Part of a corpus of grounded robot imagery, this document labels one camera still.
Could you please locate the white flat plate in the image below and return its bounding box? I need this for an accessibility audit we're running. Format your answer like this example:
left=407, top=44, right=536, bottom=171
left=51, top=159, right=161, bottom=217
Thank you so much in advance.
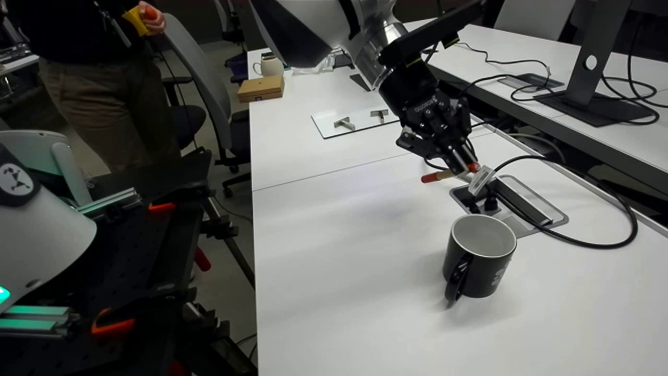
left=311, top=105, right=401, bottom=140

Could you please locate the black mug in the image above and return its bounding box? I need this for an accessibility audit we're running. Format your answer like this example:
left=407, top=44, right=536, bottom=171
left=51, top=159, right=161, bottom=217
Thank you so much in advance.
left=442, top=214, right=518, bottom=304

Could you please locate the white cable tag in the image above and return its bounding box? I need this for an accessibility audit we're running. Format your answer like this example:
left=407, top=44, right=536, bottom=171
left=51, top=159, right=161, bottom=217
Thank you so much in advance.
left=468, top=166, right=496, bottom=197

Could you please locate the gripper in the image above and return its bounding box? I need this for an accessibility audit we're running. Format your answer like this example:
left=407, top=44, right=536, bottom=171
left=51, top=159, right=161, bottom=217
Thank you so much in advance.
left=378, top=65, right=481, bottom=177

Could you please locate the white chair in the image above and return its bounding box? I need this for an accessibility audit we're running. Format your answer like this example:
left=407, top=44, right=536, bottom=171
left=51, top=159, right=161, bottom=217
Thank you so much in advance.
left=493, top=0, right=576, bottom=42

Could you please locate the marker with red caps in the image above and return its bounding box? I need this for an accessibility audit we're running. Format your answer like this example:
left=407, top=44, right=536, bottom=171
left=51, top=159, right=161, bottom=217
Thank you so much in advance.
left=421, top=162, right=481, bottom=184

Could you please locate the dark flat pad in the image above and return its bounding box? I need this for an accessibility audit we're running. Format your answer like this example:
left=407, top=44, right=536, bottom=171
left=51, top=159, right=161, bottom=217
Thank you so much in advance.
left=497, top=73, right=565, bottom=91

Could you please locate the cream mug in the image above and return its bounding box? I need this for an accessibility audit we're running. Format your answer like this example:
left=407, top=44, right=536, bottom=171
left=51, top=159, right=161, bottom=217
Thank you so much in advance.
left=253, top=54, right=285, bottom=78

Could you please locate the grey office chair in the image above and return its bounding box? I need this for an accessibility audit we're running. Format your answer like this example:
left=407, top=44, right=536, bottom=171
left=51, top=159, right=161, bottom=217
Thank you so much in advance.
left=159, top=13, right=252, bottom=198

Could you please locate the wooden box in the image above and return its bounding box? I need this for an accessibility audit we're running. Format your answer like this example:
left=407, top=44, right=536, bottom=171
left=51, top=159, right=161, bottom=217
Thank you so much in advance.
left=237, top=74, right=285, bottom=103

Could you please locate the monitor stand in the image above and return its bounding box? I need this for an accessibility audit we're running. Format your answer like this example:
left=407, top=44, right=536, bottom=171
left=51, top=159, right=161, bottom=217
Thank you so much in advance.
left=533, top=0, right=660, bottom=127

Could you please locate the clear plastic bag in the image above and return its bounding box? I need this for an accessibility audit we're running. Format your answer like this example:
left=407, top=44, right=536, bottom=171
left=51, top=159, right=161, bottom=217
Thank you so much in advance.
left=291, top=51, right=336, bottom=77

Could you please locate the red clamp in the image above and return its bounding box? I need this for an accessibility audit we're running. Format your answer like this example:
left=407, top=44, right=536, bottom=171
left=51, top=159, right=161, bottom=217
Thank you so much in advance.
left=193, top=246, right=213, bottom=273

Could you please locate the white desk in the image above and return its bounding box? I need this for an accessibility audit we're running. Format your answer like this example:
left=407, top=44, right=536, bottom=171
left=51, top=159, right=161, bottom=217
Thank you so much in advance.
left=404, top=19, right=668, bottom=196

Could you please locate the black cable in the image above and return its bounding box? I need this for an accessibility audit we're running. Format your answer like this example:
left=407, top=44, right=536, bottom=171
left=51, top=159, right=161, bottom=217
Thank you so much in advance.
left=423, top=18, right=668, bottom=126
left=472, top=154, right=639, bottom=250

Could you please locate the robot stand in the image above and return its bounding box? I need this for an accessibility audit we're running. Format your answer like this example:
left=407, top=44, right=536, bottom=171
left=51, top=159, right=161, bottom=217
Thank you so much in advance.
left=0, top=148, right=258, bottom=376

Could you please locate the yellow and orange object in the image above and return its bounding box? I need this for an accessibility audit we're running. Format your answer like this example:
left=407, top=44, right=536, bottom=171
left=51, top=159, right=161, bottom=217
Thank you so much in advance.
left=122, top=5, right=158, bottom=37

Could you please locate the person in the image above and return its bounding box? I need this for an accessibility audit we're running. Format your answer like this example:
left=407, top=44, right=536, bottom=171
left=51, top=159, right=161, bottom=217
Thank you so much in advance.
left=0, top=0, right=182, bottom=174

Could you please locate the silver desk cable box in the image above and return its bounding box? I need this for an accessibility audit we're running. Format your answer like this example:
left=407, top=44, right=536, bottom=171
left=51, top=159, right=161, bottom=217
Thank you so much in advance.
left=449, top=174, right=570, bottom=239

